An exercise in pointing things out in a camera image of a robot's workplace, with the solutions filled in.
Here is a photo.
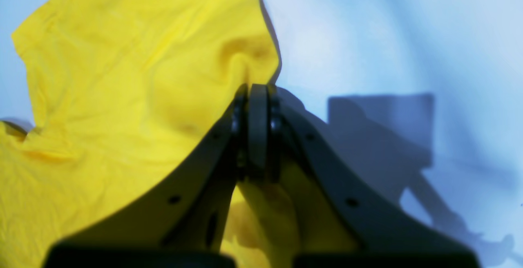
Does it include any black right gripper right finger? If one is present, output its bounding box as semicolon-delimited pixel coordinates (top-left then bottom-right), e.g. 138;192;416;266
268;86;478;268

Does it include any orange yellow T-shirt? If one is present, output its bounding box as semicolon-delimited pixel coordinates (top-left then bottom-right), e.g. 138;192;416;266
0;0;360;268

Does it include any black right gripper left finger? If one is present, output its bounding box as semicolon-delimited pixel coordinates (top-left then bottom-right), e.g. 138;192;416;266
44;84;270;268

